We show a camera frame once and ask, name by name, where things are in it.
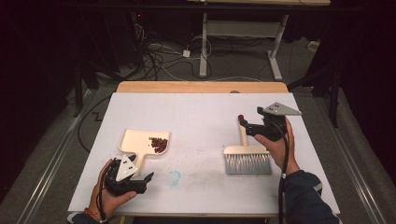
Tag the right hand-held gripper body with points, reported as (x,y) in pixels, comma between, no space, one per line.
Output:
(274,124)

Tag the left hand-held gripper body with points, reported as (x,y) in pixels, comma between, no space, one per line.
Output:
(124,174)

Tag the cream dustpan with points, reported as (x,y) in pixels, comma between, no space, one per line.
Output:
(138,143)

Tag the cream hand brush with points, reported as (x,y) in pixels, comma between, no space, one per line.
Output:
(247,160)

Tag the pile of red beans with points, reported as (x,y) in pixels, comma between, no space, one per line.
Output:
(159,145)

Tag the person's right hand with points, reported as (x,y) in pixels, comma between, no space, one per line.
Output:
(280,152)

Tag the person's left hand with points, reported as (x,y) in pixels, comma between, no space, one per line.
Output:
(107,202)

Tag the black metal stand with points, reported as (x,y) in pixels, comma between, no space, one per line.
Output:
(79,90)
(333,93)

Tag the white power adapter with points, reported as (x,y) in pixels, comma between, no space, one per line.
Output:
(186,53)

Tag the wooden desk with white frame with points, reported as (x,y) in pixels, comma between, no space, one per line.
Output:
(243,29)

